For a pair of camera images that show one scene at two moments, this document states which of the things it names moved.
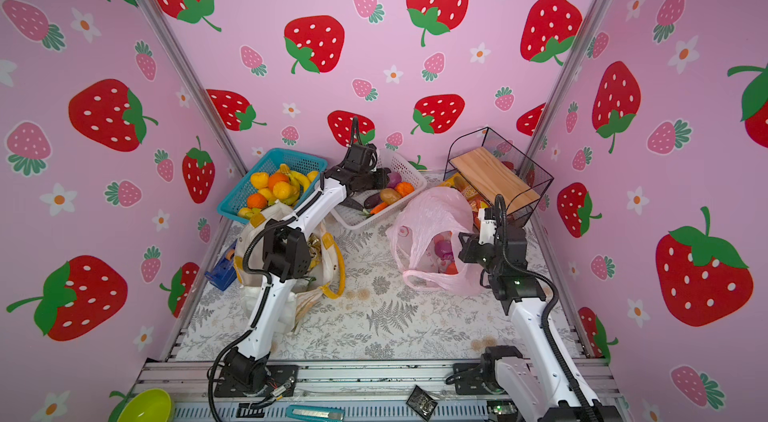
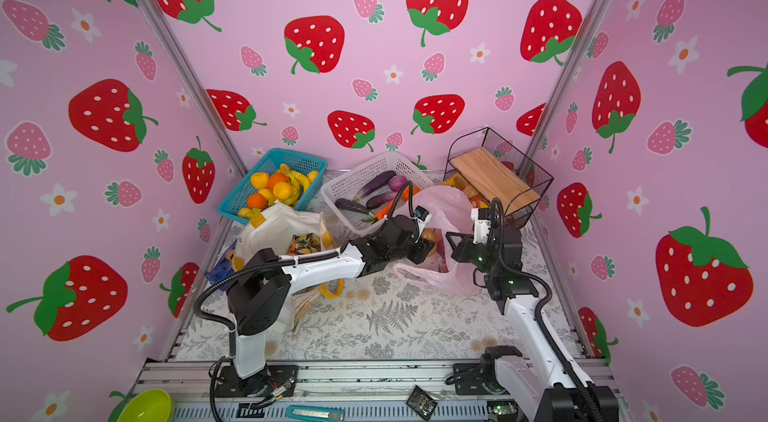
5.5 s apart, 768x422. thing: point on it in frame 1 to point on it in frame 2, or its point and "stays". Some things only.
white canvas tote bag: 328,269 stays
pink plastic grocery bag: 424,236 stays
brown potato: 389,195 to 428,234
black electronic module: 422,403 stays
